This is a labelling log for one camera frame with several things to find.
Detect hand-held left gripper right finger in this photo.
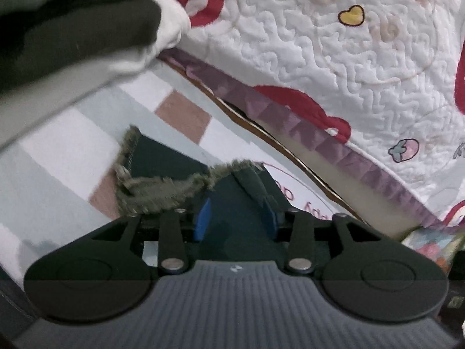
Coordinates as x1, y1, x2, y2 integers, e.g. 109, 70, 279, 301
262, 194, 369, 275

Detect black folded garment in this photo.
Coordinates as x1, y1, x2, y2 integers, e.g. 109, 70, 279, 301
0, 0, 162, 93

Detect dark green frayed pants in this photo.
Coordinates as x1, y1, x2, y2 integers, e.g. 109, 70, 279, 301
114, 125, 333, 262

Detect floral cloth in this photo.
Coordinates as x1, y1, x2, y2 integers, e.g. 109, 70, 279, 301
401, 225, 465, 273

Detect white quilt with red bears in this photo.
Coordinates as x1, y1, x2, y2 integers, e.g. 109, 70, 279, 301
153, 0, 465, 227

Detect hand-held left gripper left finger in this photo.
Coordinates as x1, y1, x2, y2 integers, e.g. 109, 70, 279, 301
91, 198, 214, 275

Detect purple-trimmed mattress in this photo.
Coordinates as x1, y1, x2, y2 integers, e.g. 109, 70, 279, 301
158, 49, 446, 242

